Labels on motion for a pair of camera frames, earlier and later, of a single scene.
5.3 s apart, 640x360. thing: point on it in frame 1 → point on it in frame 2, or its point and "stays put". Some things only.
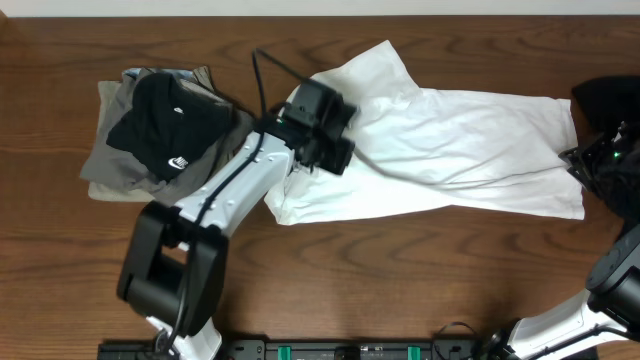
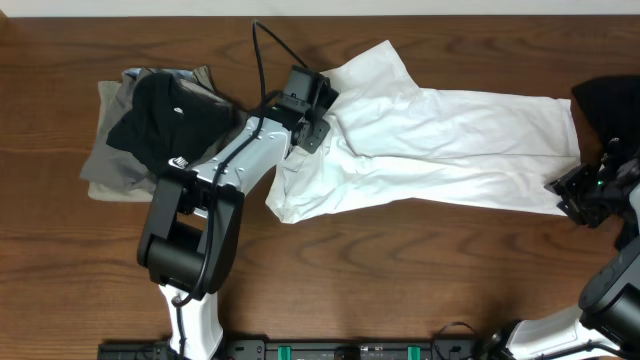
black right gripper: [584, 157] → [569, 186]
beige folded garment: [108, 92] stays put
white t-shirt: [426, 149] stays put
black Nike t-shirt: [170, 125] stays put
